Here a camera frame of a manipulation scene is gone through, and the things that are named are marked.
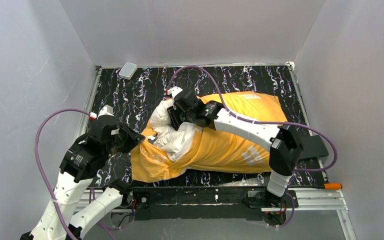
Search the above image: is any white pillow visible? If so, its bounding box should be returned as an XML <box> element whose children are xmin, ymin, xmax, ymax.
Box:
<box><xmin>149</xmin><ymin>98</ymin><xmax>203</xmax><ymax>162</ymax></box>

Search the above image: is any yellow and blue pillowcase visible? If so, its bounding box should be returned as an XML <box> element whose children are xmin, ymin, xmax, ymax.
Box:
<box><xmin>130</xmin><ymin>91</ymin><xmax>288</xmax><ymax>184</ymax></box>

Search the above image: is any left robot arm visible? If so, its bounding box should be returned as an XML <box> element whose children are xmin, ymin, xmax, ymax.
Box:
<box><xmin>20</xmin><ymin>105</ymin><xmax>146</xmax><ymax>240</ymax></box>

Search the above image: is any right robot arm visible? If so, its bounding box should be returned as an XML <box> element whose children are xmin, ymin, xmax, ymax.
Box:
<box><xmin>166</xmin><ymin>86</ymin><xmax>304</xmax><ymax>198</ymax></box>

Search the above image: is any small white box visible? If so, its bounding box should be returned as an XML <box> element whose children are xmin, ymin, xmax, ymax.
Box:
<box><xmin>118</xmin><ymin>62</ymin><xmax>138</xmax><ymax>80</ymax></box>

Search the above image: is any black plate on table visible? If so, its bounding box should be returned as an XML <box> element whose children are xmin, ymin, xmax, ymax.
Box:
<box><xmin>300</xmin><ymin>135</ymin><xmax>329</xmax><ymax>160</ymax></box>

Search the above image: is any aluminium frame rail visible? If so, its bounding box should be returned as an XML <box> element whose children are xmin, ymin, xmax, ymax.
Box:
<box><xmin>41</xmin><ymin>66</ymin><xmax>103</xmax><ymax>240</ymax></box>

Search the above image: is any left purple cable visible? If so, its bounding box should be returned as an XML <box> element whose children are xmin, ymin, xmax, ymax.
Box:
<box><xmin>34</xmin><ymin>108</ymin><xmax>137</xmax><ymax>240</ymax></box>

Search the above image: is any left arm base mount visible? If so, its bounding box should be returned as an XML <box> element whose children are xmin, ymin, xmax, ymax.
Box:
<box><xmin>109</xmin><ymin>179</ymin><xmax>144</xmax><ymax>210</ymax></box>

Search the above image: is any orange handled tool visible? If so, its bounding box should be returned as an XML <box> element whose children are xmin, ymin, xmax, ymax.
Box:
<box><xmin>291</xmin><ymin>183</ymin><xmax>342</xmax><ymax>191</ymax></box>

